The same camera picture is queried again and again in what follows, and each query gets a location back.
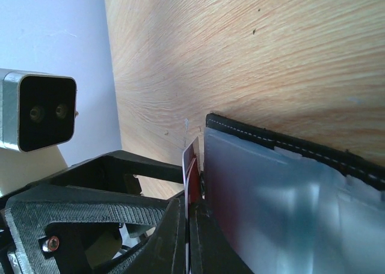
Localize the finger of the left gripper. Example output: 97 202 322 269
40 150 183 195

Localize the black leather card holder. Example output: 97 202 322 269
204 114 384 273

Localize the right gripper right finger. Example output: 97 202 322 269
189 201 252 273

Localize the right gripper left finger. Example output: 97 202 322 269
4 184 185 273

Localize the red dotted card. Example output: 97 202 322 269
182 137 202 273

